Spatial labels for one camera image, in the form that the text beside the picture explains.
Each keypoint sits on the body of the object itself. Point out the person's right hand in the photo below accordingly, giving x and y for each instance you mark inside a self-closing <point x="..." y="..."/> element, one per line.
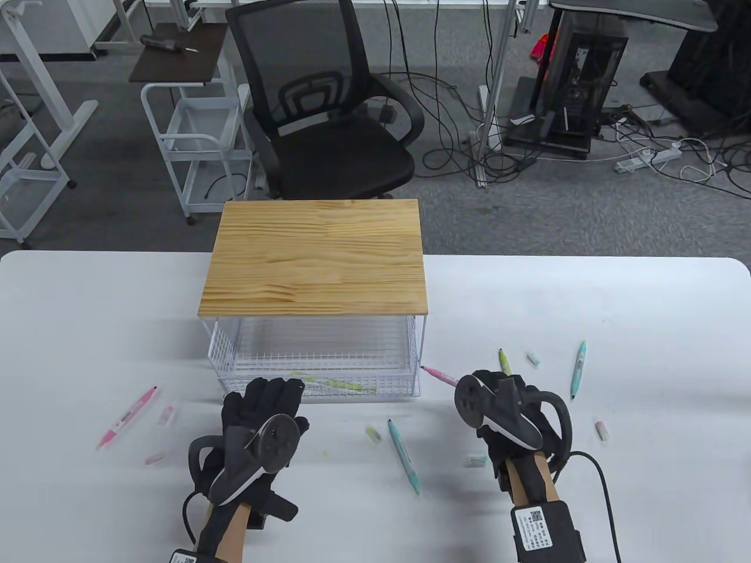
<point x="491" y="448"/>

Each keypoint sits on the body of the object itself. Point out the person's left hand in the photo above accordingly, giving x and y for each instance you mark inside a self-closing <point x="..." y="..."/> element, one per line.
<point x="258" y="402"/>

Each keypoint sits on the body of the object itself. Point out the teal highlighter cap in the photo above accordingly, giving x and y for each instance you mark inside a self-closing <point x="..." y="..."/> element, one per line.
<point x="476" y="461"/>
<point x="533" y="359"/>

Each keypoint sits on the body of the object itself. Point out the yellow-green double-ended highlighter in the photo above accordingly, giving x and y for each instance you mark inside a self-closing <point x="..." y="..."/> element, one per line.
<point x="503" y="360"/>
<point x="337" y="384"/>

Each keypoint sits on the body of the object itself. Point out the teal double-ended highlighter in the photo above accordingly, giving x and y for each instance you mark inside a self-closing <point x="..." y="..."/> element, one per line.
<point x="578" y="369"/>
<point x="403" y="457"/>

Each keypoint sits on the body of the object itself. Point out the pink highlighter cap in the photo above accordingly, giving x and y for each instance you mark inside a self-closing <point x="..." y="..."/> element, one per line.
<point x="156" y="457"/>
<point x="601" y="430"/>
<point x="166" y="415"/>

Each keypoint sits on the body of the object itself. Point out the pink double-ended highlighter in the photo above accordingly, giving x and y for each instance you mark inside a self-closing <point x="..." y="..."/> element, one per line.
<point x="437" y="373"/>
<point x="126" y="417"/>

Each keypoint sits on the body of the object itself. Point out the yellow-green highlighter cap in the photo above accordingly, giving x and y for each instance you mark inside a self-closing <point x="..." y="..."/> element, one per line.
<point x="373" y="434"/>

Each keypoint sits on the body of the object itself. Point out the person's right forearm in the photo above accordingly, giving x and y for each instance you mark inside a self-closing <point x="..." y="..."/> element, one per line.
<point x="519" y="478"/>

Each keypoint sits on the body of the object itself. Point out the person's left forearm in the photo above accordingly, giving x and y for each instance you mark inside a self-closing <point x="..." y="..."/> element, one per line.
<point x="237" y="536"/>

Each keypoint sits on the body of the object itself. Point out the black tracking controller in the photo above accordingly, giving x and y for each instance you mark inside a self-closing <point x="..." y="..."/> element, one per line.
<point x="276" y="438"/>
<point x="504" y="416"/>

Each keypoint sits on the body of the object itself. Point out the black mesh office chair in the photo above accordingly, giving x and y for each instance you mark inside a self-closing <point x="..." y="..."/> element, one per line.
<point x="334" y="155"/>

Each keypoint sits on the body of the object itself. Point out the black power adapter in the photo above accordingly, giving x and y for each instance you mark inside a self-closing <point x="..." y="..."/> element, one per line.
<point x="387" y="111"/>

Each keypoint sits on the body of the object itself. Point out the white power strip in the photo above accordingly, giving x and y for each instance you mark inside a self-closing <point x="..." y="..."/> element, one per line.
<point x="648" y="158"/>

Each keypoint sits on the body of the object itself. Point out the white desk leg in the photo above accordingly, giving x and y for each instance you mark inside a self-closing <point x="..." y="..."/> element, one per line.
<point x="70" y="126"/>

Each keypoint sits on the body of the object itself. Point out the dark brown side table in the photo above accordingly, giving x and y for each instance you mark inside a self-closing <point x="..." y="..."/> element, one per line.
<point x="176" y="61"/>

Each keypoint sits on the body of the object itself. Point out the black computer tower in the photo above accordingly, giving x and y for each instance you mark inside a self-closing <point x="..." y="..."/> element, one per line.
<point x="587" y="76"/>

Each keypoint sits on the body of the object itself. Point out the red bag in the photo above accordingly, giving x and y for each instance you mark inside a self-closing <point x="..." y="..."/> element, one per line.
<point x="541" y="48"/>

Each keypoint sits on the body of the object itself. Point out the black machine base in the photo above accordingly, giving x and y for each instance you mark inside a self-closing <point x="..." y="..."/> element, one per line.
<point x="710" y="76"/>

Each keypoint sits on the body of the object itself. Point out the grey standing desk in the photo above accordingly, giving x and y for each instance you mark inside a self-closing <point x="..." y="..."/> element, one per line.
<point x="645" y="14"/>

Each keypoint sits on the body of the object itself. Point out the aluminium profile post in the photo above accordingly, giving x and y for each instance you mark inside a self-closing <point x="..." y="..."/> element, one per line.
<point x="492" y="117"/>

